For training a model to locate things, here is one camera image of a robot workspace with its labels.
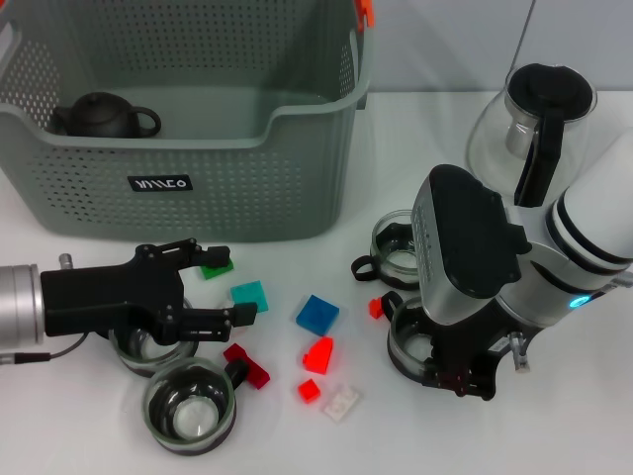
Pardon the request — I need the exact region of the blue square toy brick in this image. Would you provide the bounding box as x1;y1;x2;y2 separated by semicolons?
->
295;294;341;334

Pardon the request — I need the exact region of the glass teapot with black handle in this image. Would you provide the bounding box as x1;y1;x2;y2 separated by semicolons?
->
465;62;599;209

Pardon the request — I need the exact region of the glass teacup with black holder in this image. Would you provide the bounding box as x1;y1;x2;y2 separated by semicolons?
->
380;291;446;387
141;356;251;455
350;209;421;291
107;296;200;378

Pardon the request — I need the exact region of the white flat toy plate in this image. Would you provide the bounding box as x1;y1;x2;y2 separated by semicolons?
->
320;383;363;425

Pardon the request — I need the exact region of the cyan sloped toy brick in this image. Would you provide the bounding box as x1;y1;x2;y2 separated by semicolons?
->
229;280;271;314

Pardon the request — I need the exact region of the red sloped toy brick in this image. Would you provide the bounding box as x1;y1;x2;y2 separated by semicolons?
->
301;335;335;373

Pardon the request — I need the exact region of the dark red long brick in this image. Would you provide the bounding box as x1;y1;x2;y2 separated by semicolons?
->
222;342;272;391

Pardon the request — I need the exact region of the left arm cable with plug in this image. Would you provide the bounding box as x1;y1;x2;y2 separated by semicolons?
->
0;332;91;366

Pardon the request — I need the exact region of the dark clay teapot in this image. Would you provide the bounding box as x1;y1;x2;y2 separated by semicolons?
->
48;91;163;140

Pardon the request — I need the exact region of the small red cube brick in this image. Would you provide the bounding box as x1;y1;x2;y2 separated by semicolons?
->
297;378;321;405

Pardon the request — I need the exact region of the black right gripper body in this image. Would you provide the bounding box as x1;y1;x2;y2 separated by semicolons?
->
428;300;519;377

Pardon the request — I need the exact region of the right arm cable with plug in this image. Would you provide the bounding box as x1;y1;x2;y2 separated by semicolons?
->
507;330;534;375

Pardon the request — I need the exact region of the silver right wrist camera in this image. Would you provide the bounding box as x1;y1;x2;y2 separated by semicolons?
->
410;164;533;327

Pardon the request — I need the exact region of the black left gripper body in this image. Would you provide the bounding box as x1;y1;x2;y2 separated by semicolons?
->
40;241;188;346

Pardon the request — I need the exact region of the grey perforated plastic storage bin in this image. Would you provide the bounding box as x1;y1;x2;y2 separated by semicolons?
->
0;0;376;243

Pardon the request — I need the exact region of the green toy brick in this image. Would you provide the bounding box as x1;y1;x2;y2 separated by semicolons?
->
199;256;236;281

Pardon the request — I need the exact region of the arm cable with plug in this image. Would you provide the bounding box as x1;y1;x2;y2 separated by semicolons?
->
507;330;534;375
0;332;91;366

